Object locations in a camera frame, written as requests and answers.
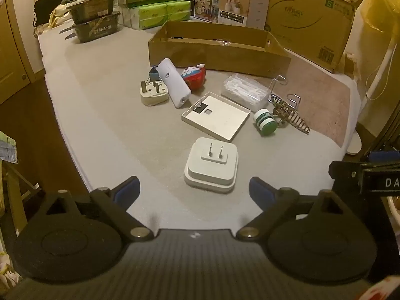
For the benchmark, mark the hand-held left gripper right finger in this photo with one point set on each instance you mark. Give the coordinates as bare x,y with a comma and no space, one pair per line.
258,190

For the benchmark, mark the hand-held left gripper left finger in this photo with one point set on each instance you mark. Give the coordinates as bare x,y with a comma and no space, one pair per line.
128,188

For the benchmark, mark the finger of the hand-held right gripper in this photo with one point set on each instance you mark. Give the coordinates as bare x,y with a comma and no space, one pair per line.
345,175
384,157

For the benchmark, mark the white two-pin plug adapter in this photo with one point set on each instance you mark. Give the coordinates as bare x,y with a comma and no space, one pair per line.
211,172

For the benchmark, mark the green white small jar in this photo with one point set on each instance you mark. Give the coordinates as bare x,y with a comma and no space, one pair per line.
265,123

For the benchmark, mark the white square switch panel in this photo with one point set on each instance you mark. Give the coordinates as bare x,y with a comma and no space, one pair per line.
218,118

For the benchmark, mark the beige three-pin plug adapter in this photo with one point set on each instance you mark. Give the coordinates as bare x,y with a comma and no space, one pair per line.
153,97

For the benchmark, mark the clear plastic floss pick box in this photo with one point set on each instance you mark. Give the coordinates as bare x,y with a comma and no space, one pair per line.
245,90

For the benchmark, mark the white remote control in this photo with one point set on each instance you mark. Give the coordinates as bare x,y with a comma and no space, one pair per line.
173,82

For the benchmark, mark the blue binder clip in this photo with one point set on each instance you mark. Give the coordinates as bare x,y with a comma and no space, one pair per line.
153,75

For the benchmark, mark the red blue cat figurine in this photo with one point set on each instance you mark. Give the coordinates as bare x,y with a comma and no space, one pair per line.
195,78

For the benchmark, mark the shallow cardboard tray box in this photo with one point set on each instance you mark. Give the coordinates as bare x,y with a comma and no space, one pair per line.
212,54

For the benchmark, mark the beige fleece mat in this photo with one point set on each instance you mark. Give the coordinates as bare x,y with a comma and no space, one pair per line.
318,100

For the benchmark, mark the white fan stand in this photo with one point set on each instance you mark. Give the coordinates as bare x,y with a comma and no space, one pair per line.
379,68

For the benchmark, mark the patterned cloth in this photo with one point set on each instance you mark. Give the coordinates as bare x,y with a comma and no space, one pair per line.
7,147

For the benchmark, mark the yellow plastic bag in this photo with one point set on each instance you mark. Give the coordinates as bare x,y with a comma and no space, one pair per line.
381,3

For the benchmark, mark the large cardboard box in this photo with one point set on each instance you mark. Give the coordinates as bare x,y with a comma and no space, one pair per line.
306,22

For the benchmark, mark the black instant meal tub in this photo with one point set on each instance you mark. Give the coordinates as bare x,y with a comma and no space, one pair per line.
97,28
90,7

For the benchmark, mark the green tissue pack bundle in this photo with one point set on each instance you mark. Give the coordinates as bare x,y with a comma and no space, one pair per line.
156,15

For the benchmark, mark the wooden wardrobe door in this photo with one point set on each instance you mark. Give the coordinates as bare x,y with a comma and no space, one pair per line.
12,53

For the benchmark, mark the white humidifier product box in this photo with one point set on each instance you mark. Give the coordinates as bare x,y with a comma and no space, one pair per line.
240,7

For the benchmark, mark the stack of yellow snack packets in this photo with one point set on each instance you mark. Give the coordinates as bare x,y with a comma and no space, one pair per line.
57,14

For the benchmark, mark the black bag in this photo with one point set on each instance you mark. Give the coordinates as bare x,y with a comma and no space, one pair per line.
45,6

